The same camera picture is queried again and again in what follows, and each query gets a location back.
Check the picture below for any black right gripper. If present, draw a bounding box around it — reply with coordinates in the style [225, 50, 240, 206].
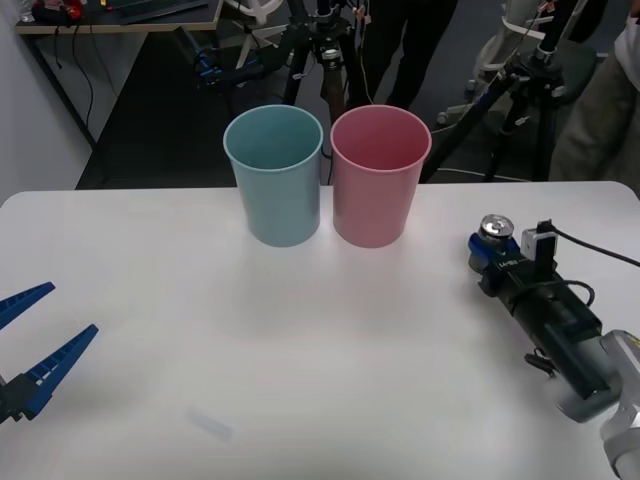
[466, 231, 565, 312]

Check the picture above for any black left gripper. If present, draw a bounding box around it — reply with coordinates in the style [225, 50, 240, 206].
[0, 281, 100, 427]

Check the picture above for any person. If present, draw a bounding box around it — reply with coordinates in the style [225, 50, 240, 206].
[548, 14, 640, 182]
[358, 0, 460, 110]

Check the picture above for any pale blue plastic bin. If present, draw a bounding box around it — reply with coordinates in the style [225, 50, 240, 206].
[222, 104, 324, 249]

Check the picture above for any black camera tripod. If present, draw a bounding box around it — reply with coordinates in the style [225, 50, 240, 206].
[280, 0, 369, 129]
[422, 0, 599, 184]

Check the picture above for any white office chair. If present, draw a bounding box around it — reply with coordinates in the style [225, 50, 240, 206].
[222, 0, 284, 69]

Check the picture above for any white wheeled chair base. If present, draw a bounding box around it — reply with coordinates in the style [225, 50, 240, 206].
[437, 14, 516, 126]

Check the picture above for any blue and black device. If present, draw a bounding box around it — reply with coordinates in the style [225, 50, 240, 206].
[193, 47, 269, 90]

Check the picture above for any pink plastic bin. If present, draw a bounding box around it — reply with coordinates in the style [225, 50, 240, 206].
[329, 104, 433, 250]

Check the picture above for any dark blue drink can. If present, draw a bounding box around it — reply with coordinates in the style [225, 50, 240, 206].
[477, 214, 517, 253]

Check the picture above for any desk with dark frame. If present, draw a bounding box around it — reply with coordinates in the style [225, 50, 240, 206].
[14, 0, 225, 151]

